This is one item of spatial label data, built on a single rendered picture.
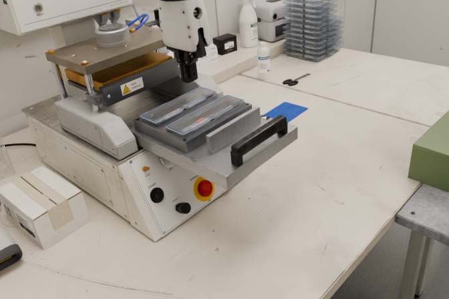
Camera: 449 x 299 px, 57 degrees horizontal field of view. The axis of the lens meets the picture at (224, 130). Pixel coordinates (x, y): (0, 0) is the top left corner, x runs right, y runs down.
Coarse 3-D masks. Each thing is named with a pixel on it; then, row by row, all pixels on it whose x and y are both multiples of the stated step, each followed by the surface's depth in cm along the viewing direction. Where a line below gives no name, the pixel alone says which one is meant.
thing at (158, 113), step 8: (200, 88) 99; (184, 96) 96; (192, 96) 95; (200, 96) 95; (168, 104) 92; (176, 104) 92; (184, 104) 92; (152, 112) 90; (160, 112) 89; (168, 112) 89; (152, 120) 86
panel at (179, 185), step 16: (128, 160) 89; (144, 160) 91; (144, 176) 90; (160, 176) 93; (176, 176) 96; (192, 176) 98; (144, 192) 90; (176, 192) 95; (192, 192) 98; (160, 208) 92; (192, 208) 97; (160, 224) 92; (176, 224) 94
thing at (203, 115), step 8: (224, 96) 94; (232, 96) 93; (208, 104) 91; (216, 104) 90; (224, 104) 90; (232, 104) 90; (200, 112) 88; (208, 112) 87; (216, 112) 87; (184, 120) 85; (192, 120) 85; (200, 120) 84; (176, 128) 82; (184, 128) 82; (192, 128) 82
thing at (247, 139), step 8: (272, 120) 81; (280, 120) 81; (264, 128) 78; (272, 128) 79; (280, 128) 81; (248, 136) 76; (256, 136) 76; (264, 136) 78; (240, 144) 74; (248, 144) 75; (256, 144) 77; (232, 152) 74; (240, 152) 74; (232, 160) 75; (240, 160) 74
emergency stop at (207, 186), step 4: (204, 180) 100; (200, 184) 99; (204, 184) 99; (208, 184) 100; (200, 188) 98; (204, 188) 99; (208, 188) 100; (200, 192) 98; (204, 192) 99; (208, 192) 100; (204, 196) 99
